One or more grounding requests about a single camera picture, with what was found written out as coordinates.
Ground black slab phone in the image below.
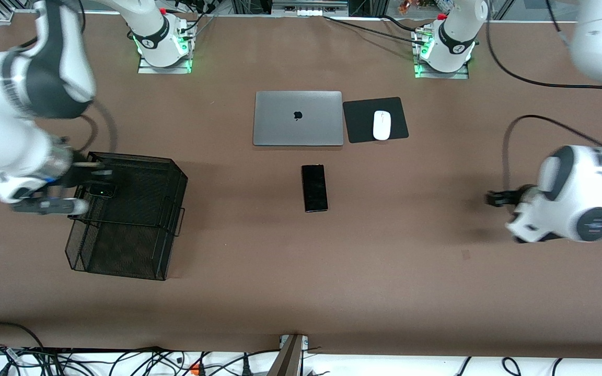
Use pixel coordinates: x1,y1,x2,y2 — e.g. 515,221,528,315
302,164,329,213

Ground white computer mouse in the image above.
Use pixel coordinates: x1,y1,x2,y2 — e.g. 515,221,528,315
373,110,391,141

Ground black mouse pad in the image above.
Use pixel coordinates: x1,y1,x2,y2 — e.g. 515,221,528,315
343,97,410,144

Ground grey closed laptop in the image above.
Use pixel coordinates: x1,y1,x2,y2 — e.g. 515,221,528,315
253,91,344,147

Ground white power strip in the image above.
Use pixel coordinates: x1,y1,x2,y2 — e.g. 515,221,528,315
272,0,347,16

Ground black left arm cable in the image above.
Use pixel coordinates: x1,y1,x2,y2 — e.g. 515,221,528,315
484,0,602,196

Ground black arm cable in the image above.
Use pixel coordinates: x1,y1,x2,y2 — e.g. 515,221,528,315
74,97,120,157
484,0,602,196

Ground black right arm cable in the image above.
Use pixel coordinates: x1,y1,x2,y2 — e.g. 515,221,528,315
74,97,120,157

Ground black wire mesh tray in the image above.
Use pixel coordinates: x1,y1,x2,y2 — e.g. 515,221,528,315
65,151,189,281

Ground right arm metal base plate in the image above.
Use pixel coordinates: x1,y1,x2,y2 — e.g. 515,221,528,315
138,52,193,75

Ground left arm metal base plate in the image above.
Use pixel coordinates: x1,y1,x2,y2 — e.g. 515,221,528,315
414,62,470,80

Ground thick black curved cable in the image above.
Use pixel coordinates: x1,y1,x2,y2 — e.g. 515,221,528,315
0,321,45,350

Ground black cable across table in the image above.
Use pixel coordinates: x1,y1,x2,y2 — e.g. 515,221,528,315
325,16,416,41

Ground aluminium camera post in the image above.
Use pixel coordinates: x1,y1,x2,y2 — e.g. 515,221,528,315
267,334,309,376

